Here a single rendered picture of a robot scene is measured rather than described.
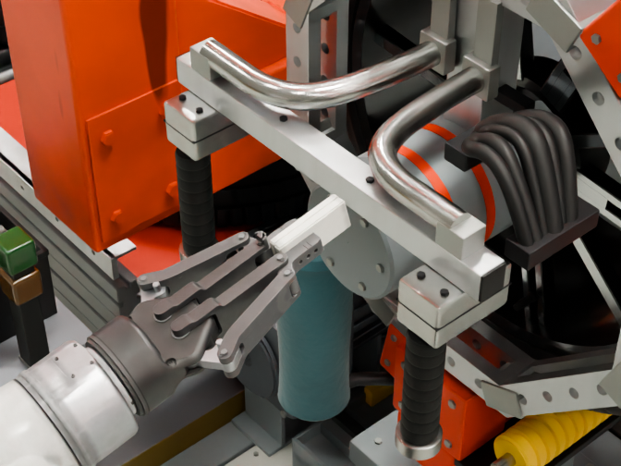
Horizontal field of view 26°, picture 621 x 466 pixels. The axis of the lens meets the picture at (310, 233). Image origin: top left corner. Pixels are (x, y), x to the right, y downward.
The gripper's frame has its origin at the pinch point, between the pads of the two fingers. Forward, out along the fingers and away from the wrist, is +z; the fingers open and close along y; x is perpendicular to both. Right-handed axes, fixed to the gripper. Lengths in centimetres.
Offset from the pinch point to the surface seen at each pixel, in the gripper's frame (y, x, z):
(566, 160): -8.0, 3.0, 21.3
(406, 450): -5.9, 25.3, -0.1
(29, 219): 98, 65, 1
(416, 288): -6.1, 6.7, 4.9
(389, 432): 34, 82, 20
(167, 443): 60, 86, -4
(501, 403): 3.1, 44.9, 18.2
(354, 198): 4.7, 4.9, 7.6
